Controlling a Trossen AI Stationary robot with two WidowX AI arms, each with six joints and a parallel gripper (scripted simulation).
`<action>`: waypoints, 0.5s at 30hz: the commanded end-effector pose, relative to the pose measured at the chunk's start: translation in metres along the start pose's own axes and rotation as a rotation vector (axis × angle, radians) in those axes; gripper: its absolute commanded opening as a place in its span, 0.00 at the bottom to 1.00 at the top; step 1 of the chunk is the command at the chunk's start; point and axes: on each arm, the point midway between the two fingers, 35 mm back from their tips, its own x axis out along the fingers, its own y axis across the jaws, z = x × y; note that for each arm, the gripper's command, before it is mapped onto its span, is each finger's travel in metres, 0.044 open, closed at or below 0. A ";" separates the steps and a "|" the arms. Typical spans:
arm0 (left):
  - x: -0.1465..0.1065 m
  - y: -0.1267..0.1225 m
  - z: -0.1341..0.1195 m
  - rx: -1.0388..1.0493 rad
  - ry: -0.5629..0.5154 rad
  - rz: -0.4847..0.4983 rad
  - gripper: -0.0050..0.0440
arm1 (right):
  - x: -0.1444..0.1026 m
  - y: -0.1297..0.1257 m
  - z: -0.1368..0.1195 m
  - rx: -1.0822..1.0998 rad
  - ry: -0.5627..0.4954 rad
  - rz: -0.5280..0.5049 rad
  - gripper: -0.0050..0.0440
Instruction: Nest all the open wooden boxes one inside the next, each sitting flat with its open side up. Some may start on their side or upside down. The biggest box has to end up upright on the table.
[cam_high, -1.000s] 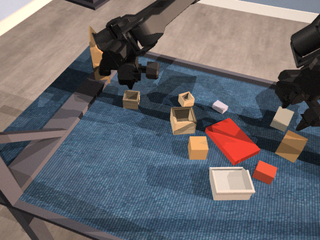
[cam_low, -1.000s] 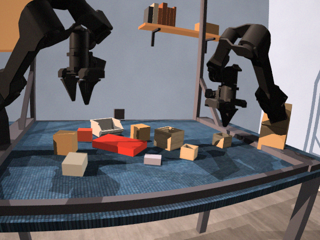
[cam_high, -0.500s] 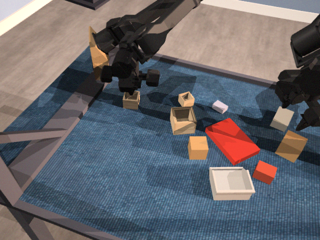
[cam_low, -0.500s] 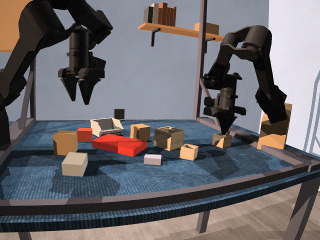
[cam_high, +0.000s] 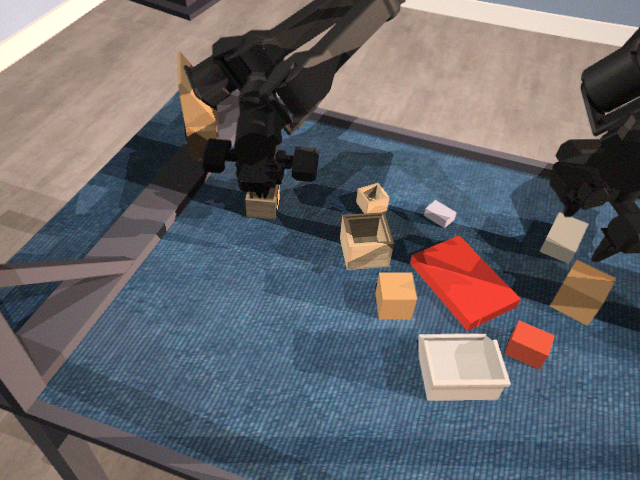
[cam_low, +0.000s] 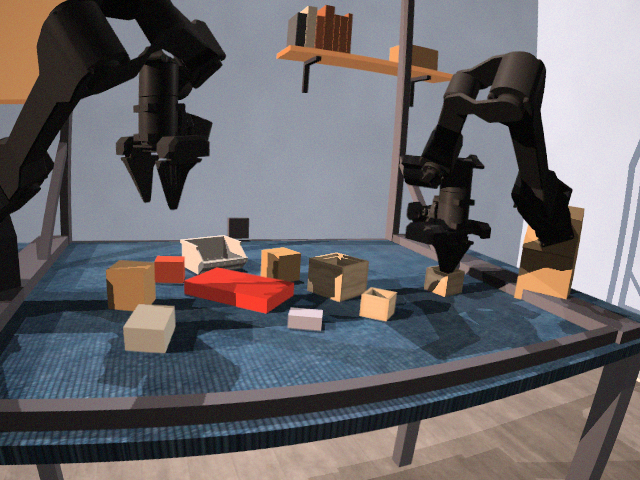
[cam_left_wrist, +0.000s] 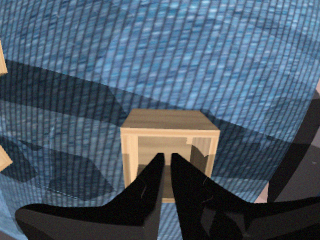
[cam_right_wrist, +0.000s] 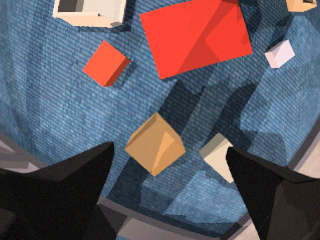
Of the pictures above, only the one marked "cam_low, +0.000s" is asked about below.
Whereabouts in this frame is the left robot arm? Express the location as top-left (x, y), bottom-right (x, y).
top-left (401, 51), bottom-right (574, 247)

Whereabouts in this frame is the pale pink rectangular block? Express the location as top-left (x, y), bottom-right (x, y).
top-left (288, 308), bottom-right (323, 331)

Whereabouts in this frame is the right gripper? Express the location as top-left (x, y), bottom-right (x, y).
top-left (116, 96), bottom-right (210, 210)

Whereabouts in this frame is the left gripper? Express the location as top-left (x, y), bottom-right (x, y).
top-left (405, 190), bottom-right (491, 274)

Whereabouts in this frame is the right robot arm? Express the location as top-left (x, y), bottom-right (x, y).
top-left (0, 0), bottom-right (226, 224)

